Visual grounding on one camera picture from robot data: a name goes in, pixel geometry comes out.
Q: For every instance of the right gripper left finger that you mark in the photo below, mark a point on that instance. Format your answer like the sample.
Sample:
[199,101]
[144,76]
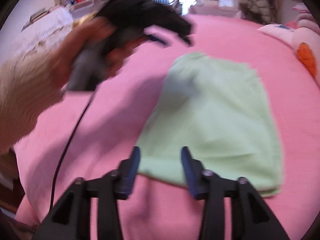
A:
[69,218]

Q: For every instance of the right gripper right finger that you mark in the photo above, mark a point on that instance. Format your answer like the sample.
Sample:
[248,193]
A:
[251,216]

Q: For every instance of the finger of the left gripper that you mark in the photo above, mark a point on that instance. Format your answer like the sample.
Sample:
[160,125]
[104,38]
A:
[154,38]
[187,40]

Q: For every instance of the green t-shirt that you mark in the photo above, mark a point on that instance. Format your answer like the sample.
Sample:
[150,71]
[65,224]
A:
[220,111]

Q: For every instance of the left forearm beige sweater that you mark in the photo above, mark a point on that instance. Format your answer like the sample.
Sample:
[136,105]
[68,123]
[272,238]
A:
[27,89]

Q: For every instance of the person's left hand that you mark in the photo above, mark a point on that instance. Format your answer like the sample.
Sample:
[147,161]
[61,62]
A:
[97,29]

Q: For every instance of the white box with black lid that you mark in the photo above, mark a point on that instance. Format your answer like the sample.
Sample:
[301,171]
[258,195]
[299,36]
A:
[211,3]

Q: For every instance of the olive puffer jacket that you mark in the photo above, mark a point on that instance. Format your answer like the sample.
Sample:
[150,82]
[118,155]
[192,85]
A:
[258,11]

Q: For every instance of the pink bed blanket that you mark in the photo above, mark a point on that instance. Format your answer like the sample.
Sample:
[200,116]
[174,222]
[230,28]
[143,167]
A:
[77,139]

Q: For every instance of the pink cartoon pillow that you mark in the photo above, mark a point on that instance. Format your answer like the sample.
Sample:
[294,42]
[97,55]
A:
[280,32]

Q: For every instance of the pink cartoon rolled quilt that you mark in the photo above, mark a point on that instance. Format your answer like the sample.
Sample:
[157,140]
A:
[305,43]

